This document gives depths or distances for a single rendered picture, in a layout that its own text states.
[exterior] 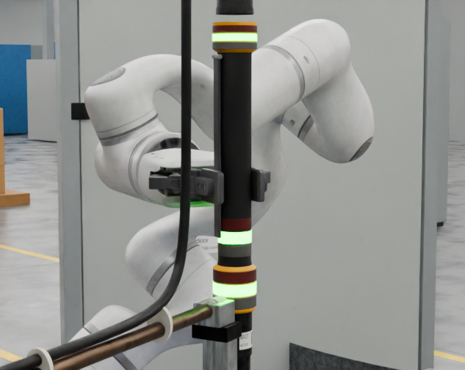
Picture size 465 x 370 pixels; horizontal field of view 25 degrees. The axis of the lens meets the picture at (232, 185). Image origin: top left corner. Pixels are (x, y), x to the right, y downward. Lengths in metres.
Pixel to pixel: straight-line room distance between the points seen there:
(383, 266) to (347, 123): 1.79
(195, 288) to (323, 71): 0.49
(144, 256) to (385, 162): 1.61
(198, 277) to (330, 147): 0.34
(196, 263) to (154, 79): 0.60
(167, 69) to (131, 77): 0.05
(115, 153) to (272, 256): 1.93
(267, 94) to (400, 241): 2.03
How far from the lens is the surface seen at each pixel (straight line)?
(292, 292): 3.19
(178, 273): 0.97
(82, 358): 0.86
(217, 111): 1.04
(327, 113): 1.56
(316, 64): 1.45
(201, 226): 1.74
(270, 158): 1.68
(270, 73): 1.39
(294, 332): 3.22
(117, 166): 1.24
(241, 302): 1.05
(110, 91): 1.23
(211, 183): 1.03
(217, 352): 1.05
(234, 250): 1.05
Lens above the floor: 1.77
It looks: 6 degrees down
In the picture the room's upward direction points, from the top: straight up
